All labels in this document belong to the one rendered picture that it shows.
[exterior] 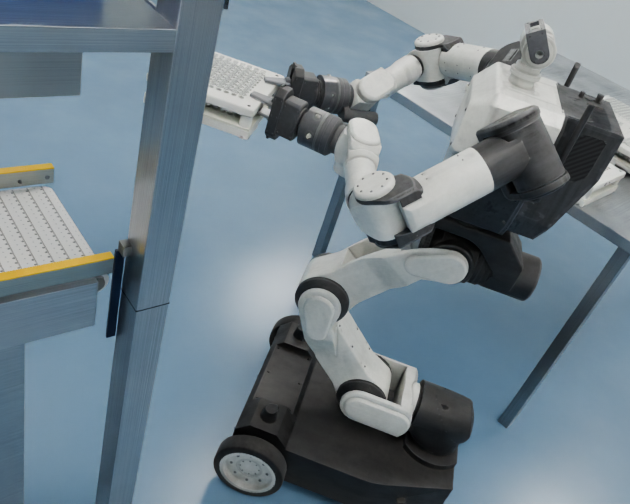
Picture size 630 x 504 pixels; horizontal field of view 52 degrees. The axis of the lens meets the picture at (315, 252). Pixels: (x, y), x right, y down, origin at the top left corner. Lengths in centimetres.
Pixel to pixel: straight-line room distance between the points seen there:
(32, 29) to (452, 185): 70
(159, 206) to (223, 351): 133
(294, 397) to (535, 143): 108
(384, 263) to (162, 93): 82
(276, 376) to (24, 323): 101
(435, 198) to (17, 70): 70
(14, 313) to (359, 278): 84
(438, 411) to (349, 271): 51
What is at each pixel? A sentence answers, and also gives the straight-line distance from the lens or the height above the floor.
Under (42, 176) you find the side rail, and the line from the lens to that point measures 128.
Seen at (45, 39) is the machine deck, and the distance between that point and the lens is 78.
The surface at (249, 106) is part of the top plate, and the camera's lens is 141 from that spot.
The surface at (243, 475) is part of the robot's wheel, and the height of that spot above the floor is 6.
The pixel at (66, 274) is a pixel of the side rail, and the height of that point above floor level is 91.
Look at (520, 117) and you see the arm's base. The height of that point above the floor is 125.
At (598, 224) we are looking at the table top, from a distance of 201.
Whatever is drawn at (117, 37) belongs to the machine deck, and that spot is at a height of 132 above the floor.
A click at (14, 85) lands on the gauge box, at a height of 113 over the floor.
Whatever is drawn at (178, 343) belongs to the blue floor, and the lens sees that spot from 224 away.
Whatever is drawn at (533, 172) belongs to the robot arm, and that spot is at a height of 118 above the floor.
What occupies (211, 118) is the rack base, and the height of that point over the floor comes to 98.
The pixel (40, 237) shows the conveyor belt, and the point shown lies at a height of 89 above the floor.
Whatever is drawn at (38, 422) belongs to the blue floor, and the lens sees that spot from 202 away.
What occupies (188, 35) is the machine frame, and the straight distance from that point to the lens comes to 85.
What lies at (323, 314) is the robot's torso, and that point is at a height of 56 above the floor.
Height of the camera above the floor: 161
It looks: 35 degrees down
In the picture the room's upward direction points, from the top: 19 degrees clockwise
